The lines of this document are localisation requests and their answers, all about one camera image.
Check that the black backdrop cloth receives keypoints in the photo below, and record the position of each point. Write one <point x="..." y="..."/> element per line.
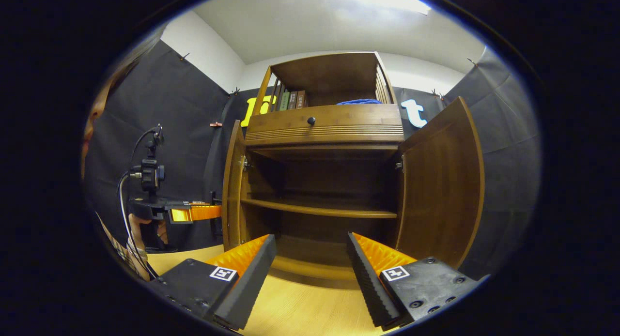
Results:
<point x="184" y="132"/>

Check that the dark book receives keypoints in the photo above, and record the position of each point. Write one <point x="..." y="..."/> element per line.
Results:
<point x="292" y="100"/>

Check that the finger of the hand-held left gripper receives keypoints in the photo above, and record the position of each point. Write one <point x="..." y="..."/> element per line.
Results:
<point x="203" y="213"/>

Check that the person's head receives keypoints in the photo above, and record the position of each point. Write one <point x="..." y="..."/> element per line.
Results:
<point x="94" y="113"/>

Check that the wooden inner shelf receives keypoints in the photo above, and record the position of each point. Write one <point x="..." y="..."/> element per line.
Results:
<point x="315" y="209"/>

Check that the blue cloth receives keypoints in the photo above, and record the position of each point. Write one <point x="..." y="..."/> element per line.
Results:
<point x="361" y="101"/>

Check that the wooden shoe cabinet door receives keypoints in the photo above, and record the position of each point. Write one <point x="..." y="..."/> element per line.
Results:
<point x="441" y="190"/>
<point x="234" y="190"/>

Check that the wooden double-door shoe cabinet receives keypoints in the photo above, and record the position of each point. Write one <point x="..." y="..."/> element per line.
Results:
<point x="329" y="74"/>

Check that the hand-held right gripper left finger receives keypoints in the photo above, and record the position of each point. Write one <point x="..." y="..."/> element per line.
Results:
<point x="252" y="282"/>

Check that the wooden drawer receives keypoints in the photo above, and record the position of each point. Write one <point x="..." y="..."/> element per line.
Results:
<point x="339" y="118"/>

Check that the brown book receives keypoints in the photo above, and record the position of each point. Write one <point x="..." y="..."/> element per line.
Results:
<point x="301" y="99"/>

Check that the metal door hinge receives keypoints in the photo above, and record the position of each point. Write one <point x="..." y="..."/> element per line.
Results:
<point x="247" y="164"/>
<point x="399" y="162"/>

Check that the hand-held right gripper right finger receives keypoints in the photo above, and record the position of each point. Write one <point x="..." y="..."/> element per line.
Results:
<point x="370" y="282"/>

